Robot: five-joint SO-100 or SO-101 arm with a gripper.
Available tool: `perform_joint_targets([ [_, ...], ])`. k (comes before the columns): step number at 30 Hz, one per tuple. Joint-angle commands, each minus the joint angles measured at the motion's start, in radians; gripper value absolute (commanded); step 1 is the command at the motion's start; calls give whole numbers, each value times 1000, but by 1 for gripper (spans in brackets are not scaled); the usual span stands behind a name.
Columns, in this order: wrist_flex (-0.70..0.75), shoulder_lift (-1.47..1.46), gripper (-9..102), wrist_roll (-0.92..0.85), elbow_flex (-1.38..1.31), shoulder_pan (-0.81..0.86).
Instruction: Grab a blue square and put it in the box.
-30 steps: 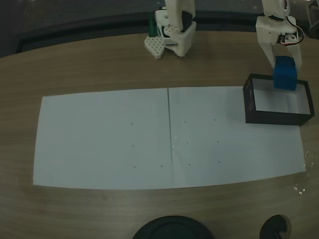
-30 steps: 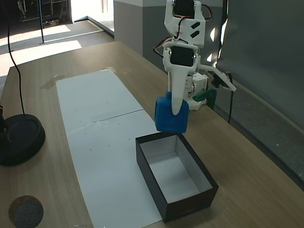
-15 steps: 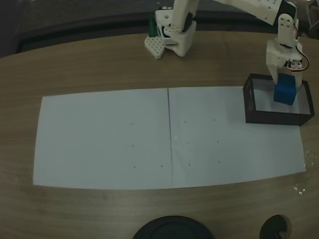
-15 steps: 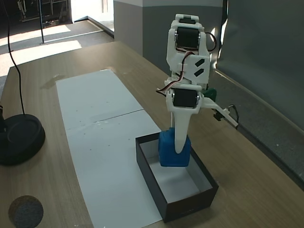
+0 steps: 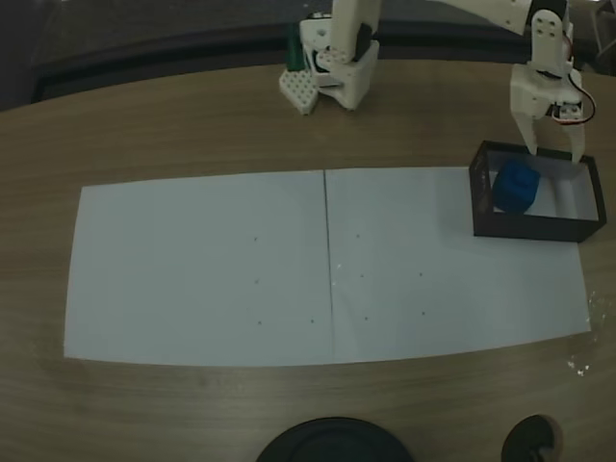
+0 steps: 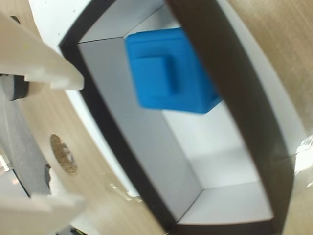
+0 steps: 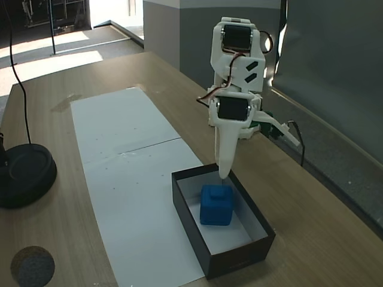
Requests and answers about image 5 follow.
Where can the blue cube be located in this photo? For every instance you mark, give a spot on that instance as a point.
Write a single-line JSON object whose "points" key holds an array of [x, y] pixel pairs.
{"points": [[517, 187]]}

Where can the brown box white inside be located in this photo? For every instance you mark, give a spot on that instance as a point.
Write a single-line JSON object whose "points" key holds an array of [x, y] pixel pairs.
{"points": [[529, 226]]}

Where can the white paper sheet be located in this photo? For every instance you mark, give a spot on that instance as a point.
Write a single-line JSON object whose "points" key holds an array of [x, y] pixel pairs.
{"points": [[192, 289], [433, 289]]}

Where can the green clamp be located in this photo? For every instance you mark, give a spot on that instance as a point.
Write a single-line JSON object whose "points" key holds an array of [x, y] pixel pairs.
{"points": [[294, 53]]}

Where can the small black round object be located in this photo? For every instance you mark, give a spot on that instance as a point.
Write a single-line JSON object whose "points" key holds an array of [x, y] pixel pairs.
{"points": [[531, 440]]}

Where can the large black round object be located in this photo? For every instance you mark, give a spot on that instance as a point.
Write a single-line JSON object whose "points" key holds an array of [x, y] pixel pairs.
{"points": [[332, 443]]}

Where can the grey metal frame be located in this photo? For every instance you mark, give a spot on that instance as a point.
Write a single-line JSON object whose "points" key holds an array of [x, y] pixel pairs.
{"points": [[604, 38]]}

